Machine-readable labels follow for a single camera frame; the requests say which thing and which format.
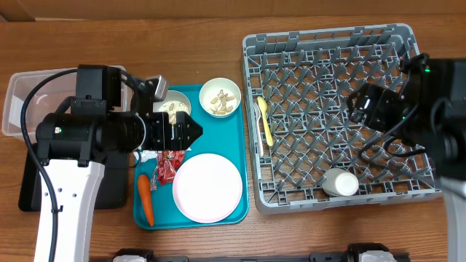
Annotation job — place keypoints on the pink round plate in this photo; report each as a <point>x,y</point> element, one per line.
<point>207,188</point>

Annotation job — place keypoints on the clear plastic bin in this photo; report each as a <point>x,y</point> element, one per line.
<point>25,98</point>

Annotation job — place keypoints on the orange carrot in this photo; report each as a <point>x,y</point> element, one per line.
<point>144,190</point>

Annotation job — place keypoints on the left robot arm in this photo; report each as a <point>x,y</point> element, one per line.
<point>71,173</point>

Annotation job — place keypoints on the black plastic tray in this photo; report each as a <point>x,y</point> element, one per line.
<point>112,193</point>

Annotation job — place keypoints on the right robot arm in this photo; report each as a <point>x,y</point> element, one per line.
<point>428,112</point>

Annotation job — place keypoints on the grey bowl with food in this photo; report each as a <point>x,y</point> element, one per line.
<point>174,102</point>

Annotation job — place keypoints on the white bowl with peanuts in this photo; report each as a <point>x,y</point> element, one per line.
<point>220,97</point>

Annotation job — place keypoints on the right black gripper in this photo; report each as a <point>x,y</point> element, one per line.
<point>379,98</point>

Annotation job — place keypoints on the red snack wrapper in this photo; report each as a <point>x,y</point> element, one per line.
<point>168,162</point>

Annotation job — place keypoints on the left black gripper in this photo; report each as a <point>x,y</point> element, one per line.
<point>164,140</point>

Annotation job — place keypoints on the white plastic fork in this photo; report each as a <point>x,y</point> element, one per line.
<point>258,132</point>

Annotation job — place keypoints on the grey dishwasher rack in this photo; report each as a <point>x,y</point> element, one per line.
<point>305,78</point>

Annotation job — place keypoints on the white napkin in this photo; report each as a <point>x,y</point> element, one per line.
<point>143,156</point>

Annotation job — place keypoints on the white plastic cup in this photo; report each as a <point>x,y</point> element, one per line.
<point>340,183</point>

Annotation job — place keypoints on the yellow plastic spoon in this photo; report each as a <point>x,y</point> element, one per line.
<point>263,107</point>

